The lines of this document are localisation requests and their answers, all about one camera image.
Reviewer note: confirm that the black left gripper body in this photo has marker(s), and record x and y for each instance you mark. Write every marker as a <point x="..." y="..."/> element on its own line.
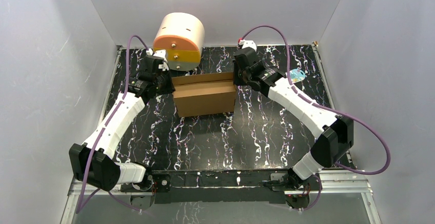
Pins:
<point x="165" y="83"/>

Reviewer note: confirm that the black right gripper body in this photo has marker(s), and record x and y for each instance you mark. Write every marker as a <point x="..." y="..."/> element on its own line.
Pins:
<point x="241" y="76"/>

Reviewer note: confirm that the brown cardboard box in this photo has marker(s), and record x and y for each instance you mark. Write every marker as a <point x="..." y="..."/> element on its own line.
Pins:
<point x="204" y="94"/>

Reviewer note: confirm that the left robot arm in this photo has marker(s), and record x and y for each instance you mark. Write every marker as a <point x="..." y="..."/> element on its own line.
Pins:
<point x="92" y="161"/>

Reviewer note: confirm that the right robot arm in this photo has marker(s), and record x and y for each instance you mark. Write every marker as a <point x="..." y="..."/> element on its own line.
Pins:
<point x="333" y="133"/>

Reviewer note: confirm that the blue white packaged item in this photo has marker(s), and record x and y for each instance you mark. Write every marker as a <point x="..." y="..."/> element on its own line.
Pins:
<point x="296" y="75"/>

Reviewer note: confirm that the round pastel drawer cabinet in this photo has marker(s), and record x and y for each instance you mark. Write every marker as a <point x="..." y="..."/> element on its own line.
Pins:
<point x="181" y="35"/>

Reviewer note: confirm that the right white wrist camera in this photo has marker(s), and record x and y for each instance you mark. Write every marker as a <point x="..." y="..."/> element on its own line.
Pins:
<point x="243" y="44"/>

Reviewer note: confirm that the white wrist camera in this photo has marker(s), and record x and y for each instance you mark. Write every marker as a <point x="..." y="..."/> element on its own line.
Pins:
<point x="156" y="60"/>
<point x="243" y="44"/>

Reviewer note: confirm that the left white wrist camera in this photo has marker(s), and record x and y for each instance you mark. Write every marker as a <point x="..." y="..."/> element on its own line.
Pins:
<point x="156" y="60"/>

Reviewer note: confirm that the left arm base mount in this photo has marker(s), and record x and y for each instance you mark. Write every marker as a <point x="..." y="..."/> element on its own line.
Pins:
<point x="154" y="188"/>

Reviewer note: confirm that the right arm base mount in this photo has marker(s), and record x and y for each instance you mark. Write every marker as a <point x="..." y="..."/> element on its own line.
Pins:
<point x="292" y="188"/>

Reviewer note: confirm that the aluminium front rail frame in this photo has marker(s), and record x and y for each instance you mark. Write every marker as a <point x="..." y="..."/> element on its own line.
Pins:
<point x="230" y="197"/>

